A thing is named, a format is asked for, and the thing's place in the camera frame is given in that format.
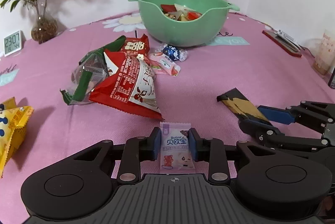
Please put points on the pink strawberry candy packet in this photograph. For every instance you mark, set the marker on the pink strawberry candy packet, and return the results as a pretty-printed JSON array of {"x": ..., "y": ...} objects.
[{"x": 165, "y": 65}]

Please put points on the red packet with yellow print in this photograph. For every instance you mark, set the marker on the red packet with yellow print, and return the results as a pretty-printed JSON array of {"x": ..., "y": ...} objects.
[{"x": 136, "y": 47}]

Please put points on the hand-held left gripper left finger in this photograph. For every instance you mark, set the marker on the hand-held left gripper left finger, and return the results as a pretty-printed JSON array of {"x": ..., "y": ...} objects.
[{"x": 157, "y": 145}]

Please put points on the black phone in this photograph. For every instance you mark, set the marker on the black phone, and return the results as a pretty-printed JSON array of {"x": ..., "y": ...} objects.
[{"x": 332, "y": 80}]

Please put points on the yellow cartoon snack packet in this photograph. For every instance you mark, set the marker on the yellow cartoon snack packet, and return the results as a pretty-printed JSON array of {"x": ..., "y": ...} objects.
[{"x": 13, "y": 135}]

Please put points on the plain dark red packet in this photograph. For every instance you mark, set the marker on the plain dark red packet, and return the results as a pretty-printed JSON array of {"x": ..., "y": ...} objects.
[{"x": 168, "y": 8}]

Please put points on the red tray with items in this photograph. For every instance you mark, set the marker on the red tray with items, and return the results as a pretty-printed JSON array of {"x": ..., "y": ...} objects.
[{"x": 280, "y": 42}]

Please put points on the green plastic bowl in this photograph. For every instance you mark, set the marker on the green plastic bowl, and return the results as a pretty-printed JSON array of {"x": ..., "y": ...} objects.
[{"x": 178, "y": 33}]

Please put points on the pink flowered tablecloth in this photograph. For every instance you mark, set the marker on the pink flowered tablecloth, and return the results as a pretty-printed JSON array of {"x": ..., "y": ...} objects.
[{"x": 209, "y": 74}]

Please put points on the blue foil chocolate ball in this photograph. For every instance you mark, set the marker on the blue foil chocolate ball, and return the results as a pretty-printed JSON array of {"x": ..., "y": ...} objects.
[{"x": 171, "y": 53}]

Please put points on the lilac gummy candy packet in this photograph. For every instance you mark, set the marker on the lilac gummy candy packet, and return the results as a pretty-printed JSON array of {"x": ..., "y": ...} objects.
[{"x": 175, "y": 140}]

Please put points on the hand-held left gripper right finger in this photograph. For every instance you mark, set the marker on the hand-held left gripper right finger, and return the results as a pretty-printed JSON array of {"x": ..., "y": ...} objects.
[{"x": 192, "y": 145}]

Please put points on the large red white snack packet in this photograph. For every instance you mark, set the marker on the large red white snack packet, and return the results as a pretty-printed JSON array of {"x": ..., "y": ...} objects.
[{"x": 125, "y": 82}]

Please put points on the clear beige plastic cup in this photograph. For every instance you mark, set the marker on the clear beige plastic cup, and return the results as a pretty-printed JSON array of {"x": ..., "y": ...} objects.
[{"x": 323, "y": 56}]

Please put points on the green clear snack packet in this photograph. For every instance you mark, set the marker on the green clear snack packet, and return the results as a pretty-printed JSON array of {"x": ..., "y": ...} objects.
[{"x": 83, "y": 74}]

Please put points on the black gold snack bar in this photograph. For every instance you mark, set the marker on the black gold snack bar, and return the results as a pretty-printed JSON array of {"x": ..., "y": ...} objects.
[{"x": 235, "y": 101}]

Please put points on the white digital clock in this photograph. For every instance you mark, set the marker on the white digital clock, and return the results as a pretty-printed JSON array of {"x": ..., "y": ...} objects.
[{"x": 13, "y": 43}]

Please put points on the silver clip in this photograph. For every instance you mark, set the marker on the silver clip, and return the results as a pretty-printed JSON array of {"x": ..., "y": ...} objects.
[{"x": 286, "y": 37}]

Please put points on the brown nut snack packet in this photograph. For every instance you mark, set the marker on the brown nut snack packet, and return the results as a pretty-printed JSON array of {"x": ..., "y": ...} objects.
[{"x": 171, "y": 15}]

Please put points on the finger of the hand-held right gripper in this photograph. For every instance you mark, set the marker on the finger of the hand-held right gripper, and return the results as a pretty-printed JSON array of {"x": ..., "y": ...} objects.
[
  {"x": 261, "y": 132},
  {"x": 274, "y": 112}
]

